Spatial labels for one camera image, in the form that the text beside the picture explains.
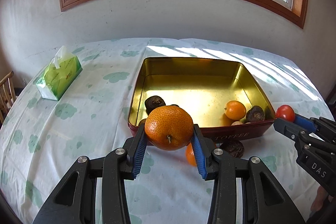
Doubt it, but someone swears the dark wrinkled passion fruit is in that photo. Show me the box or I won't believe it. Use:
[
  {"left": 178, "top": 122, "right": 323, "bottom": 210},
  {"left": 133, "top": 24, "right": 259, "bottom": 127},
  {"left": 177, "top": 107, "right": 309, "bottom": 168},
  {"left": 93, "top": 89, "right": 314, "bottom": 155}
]
[{"left": 246, "top": 106, "right": 265, "bottom": 123}]

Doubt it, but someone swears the person right hand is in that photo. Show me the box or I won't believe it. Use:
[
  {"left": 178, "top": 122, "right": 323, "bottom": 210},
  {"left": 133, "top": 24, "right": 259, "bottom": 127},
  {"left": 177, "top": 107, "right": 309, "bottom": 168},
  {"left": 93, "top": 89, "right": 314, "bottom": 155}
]
[{"left": 310, "top": 186, "right": 333, "bottom": 214}]

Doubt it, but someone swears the green tissue box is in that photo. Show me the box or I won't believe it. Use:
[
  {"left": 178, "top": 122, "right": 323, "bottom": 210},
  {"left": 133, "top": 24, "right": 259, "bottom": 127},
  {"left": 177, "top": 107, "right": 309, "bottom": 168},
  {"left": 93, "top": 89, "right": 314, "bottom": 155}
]
[{"left": 34, "top": 46, "right": 82, "bottom": 101}]

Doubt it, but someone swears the red toffee tin box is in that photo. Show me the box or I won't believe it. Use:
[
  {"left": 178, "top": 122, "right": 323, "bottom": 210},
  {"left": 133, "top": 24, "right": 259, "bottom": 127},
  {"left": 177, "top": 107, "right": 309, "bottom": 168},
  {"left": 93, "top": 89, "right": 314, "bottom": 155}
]
[{"left": 127, "top": 57, "right": 276, "bottom": 143}]

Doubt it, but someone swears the spotted mandarin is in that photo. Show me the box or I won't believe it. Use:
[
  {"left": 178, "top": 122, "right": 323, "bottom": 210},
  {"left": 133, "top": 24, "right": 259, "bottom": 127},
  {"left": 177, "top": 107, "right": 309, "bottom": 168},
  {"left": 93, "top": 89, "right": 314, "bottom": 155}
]
[
  {"left": 144, "top": 106, "right": 194, "bottom": 151},
  {"left": 185, "top": 143, "right": 197, "bottom": 167}
]

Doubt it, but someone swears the paired brown longan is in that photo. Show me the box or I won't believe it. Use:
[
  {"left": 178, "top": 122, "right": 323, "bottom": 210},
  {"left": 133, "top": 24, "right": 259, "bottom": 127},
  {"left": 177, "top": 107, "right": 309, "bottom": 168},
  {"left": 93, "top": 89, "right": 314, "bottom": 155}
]
[{"left": 231, "top": 121, "right": 244, "bottom": 126}]

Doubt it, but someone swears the smooth orange kumquat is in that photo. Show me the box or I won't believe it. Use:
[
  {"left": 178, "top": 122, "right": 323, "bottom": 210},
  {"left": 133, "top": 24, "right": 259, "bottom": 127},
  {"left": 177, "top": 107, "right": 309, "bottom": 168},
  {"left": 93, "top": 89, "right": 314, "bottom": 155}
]
[{"left": 224, "top": 101, "right": 247, "bottom": 121}]

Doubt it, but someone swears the dark wrinkled date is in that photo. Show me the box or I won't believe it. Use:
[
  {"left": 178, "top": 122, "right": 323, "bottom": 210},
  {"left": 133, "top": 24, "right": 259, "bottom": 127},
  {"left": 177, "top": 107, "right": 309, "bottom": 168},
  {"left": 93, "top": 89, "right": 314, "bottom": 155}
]
[{"left": 219, "top": 139, "right": 245, "bottom": 158}]

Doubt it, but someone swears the red cherry tomato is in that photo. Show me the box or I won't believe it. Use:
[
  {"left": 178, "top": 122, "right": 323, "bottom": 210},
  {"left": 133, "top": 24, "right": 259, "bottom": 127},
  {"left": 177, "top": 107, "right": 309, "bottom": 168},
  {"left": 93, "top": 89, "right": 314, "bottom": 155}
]
[{"left": 276, "top": 105, "right": 295, "bottom": 122}]

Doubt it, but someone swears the wooden chair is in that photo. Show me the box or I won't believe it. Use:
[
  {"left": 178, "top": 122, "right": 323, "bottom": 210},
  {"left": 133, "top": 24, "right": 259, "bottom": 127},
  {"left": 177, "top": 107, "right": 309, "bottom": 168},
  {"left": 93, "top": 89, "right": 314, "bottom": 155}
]
[{"left": 0, "top": 71, "right": 17, "bottom": 125}]

